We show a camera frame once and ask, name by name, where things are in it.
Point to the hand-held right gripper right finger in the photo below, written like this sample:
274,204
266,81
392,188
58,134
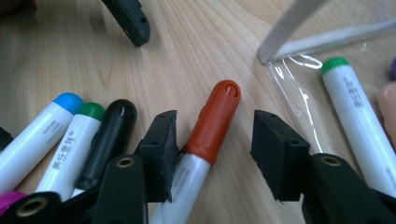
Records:
280,155

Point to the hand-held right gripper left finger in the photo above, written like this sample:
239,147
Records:
158,155

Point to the brown-red marker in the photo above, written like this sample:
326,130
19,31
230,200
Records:
214,121

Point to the light green marker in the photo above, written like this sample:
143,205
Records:
355,118

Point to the peach marker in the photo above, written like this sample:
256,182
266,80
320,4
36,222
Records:
389,105

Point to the clear plastic pouch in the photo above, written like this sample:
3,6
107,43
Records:
292,23

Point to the magenta marker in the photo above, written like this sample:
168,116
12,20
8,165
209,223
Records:
9,200

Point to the black marker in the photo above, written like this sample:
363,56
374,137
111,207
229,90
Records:
112,133

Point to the dark green marker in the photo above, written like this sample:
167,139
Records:
74,149

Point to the light blue marker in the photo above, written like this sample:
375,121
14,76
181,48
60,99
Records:
37,140

